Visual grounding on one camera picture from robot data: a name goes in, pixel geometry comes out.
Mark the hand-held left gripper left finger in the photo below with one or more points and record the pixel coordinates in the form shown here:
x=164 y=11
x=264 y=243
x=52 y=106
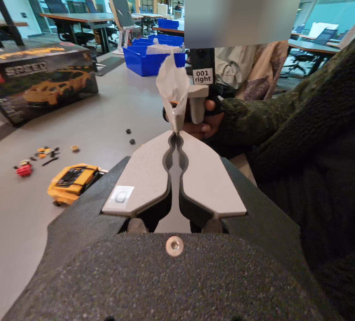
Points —
x=138 y=179

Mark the cluster of tiny lego parts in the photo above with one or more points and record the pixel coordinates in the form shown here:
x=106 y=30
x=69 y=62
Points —
x=44 y=153

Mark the black pole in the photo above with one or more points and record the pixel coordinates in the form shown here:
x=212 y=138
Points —
x=12 y=24

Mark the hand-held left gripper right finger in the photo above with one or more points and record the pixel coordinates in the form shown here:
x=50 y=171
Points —
x=213 y=185

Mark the black lego set box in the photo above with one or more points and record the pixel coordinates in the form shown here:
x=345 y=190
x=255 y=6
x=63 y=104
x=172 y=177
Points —
x=41 y=82

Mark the yellow lego car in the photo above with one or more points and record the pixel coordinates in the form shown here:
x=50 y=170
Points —
x=69 y=185

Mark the white papers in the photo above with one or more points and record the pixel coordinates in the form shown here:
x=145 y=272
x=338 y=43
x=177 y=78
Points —
x=162 y=49

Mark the person's right hand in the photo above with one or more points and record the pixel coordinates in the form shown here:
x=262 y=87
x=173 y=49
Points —
x=205 y=129

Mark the white paper bag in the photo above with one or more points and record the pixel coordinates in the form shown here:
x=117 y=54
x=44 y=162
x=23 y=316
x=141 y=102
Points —
x=173 y=77

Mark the orange lego piece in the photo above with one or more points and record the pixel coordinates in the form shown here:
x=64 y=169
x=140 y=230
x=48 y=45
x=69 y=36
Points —
x=175 y=102

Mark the yellow round lego piece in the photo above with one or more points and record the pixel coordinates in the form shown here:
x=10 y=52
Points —
x=75 y=148

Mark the long office desk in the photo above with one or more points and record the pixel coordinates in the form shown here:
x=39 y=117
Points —
x=77 y=17

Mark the white easel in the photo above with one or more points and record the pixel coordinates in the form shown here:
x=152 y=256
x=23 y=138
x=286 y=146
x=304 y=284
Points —
x=124 y=40

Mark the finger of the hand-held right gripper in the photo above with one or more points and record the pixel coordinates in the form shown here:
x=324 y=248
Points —
x=198 y=91

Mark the blue plastic bin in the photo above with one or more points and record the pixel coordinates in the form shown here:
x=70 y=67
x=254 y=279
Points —
x=167 y=24
x=141 y=63

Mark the dark office chair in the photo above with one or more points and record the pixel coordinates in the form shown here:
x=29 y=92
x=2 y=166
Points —
x=54 y=3

